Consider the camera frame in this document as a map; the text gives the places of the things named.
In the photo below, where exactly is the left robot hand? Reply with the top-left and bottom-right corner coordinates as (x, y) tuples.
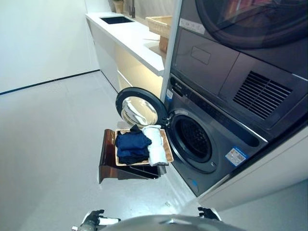
(71, 209), (121, 231)

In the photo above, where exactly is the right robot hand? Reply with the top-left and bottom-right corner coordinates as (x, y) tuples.
(197, 206), (221, 221)

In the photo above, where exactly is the dark grey washing machine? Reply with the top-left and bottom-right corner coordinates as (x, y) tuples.
(162, 74), (269, 197)

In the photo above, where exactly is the round washing machine door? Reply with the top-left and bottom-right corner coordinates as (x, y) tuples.
(115, 86), (168, 128)

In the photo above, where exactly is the grey robot torso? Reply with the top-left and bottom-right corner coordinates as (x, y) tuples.
(95, 214), (251, 231)

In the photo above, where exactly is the dark brown glossy stool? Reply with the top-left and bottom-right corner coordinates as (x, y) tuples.
(98, 128), (167, 185)

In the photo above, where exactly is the flat wicker laundry tray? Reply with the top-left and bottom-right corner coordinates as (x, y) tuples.
(115, 128), (174, 167)

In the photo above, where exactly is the dark blue folded garment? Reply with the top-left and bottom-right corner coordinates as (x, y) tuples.
(115, 124), (153, 165)

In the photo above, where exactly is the white folded towel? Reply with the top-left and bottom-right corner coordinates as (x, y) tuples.
(141, 124), (168, 167)

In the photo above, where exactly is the dark grey stacked dryer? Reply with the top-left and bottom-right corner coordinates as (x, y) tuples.
(170, 0), (308, 142)

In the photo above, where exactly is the white counter cabinet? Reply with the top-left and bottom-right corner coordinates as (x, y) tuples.
(85, 13), (169, 98)

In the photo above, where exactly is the small wicker box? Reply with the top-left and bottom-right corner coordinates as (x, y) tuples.
(159, 35), (170, 53)

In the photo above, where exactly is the woven wicker basket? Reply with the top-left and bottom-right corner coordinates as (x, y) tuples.
(145, 15), (173, 36)

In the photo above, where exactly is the black recessed sink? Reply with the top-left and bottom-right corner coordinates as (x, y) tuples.
(100, 16), (135, 25)

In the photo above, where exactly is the dark metal faucet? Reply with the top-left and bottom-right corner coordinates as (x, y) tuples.
(128, 0), (137, 18)

